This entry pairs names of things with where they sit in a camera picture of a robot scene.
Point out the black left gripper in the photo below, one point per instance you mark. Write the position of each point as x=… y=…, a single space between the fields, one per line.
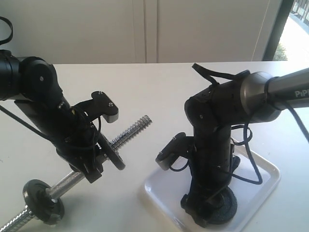
x=77 y=143

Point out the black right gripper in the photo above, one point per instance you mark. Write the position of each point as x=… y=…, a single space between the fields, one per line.
x=208 y=179

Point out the black far-end weight plate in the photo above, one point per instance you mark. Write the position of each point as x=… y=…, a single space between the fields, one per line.
x=41 y=204

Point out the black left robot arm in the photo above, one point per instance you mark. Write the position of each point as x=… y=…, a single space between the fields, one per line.
x=33 y=86

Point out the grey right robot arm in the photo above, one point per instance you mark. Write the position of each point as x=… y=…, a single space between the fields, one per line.
x=231 y=101

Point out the white plastic tray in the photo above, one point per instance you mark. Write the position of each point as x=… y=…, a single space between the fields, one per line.
x=162 y=191

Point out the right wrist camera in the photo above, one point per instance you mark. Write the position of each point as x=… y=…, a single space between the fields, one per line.
x=179 y=146

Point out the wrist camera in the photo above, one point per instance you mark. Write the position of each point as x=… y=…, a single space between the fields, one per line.
x=179 y=146
x=99 y=105

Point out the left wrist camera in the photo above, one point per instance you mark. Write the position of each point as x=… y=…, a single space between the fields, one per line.
x=99 y=105

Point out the dark window frame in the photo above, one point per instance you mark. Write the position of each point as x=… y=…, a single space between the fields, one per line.
x=277 y=29

